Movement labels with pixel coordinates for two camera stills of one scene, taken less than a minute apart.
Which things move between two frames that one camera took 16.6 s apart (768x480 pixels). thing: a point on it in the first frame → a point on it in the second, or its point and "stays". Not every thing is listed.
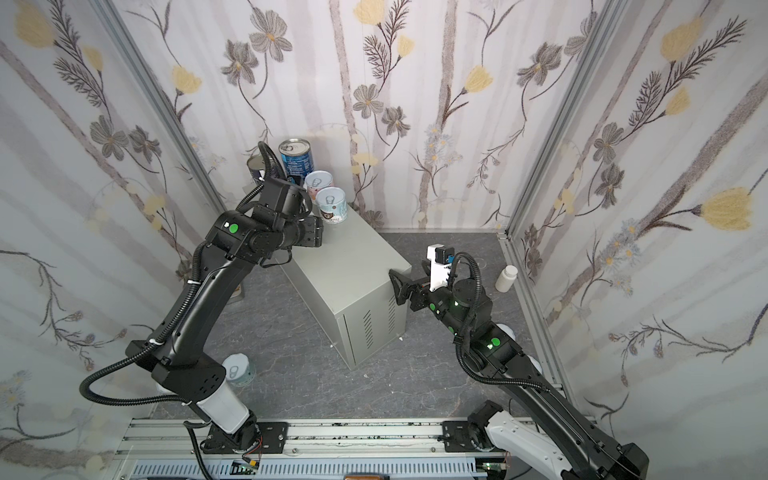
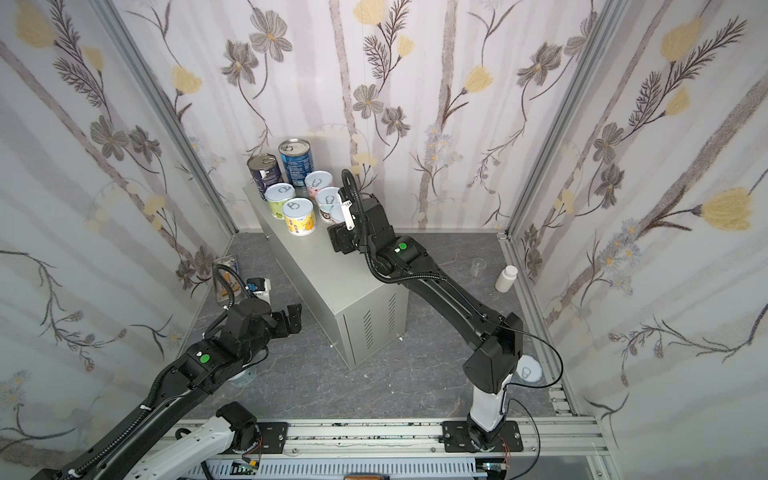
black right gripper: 417,288 → 343,237
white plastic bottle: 506,278 stays
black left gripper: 310,231 → 288,318
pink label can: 316,181 stays
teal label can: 333,204 stays
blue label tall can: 297,156 stays
